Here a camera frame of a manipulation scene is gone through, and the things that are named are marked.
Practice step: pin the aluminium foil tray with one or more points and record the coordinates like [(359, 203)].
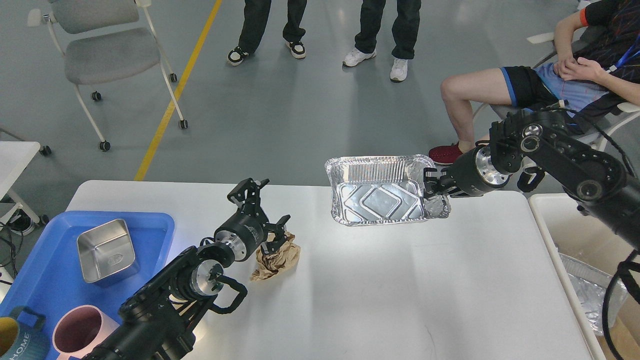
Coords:
[(375, 190)]

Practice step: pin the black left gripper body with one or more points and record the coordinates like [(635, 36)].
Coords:
[(242, 234)]

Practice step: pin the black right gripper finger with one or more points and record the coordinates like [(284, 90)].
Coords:
[(432, 191), (435, 175)]

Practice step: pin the teal mug with tea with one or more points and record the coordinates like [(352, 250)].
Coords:
[(20, 341)]

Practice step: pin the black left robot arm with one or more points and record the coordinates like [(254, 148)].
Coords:
[(159, 319)]

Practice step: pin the small white side table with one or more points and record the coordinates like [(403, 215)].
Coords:
[(14, 158)]

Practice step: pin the brown paper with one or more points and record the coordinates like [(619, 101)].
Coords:
[(285, 258)]

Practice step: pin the seated person in shorts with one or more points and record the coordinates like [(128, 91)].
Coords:
[(597, 68)]

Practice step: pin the pink ribbed mug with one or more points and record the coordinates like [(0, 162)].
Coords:
[(80, 330)]

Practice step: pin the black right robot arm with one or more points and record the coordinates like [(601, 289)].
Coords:
[(602, 186)]

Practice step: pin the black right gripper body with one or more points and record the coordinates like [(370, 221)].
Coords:
[(472, 175)]

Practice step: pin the square stainless steel container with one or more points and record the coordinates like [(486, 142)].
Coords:
[(106, 254)]

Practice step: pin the grey office chair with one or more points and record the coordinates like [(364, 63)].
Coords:
[(109, 57)]

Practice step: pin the blue plastic tray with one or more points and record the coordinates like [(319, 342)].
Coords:
[(51, 283)]

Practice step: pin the grey chair under person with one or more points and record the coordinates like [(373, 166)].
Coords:
[(613, 121)]

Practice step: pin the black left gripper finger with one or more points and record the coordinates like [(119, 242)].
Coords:
[(246, 196), (270, 247)]

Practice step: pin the foil tray inside bin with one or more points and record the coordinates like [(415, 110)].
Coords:
[(590, 285)]

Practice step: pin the white waste bin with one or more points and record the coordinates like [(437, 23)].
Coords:
[(567, 232)]

